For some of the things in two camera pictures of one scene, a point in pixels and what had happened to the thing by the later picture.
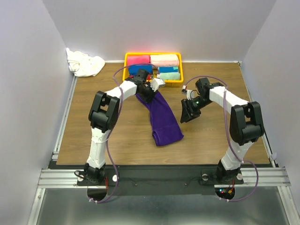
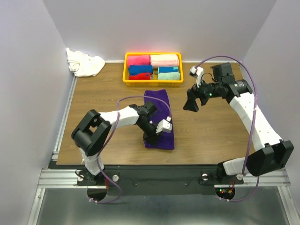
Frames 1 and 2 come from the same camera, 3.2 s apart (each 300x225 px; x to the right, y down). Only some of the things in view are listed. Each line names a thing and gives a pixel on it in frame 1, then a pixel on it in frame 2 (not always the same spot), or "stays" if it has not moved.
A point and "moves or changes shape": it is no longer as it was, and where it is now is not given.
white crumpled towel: x=81 y=64 stays
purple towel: x=165 y=128 moves or changes shape
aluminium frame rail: x=66 y=178 stays
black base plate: x=159 y=179 stays
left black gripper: x=148 y=98 → x=152 y=138
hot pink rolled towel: x=131 y=59 stays
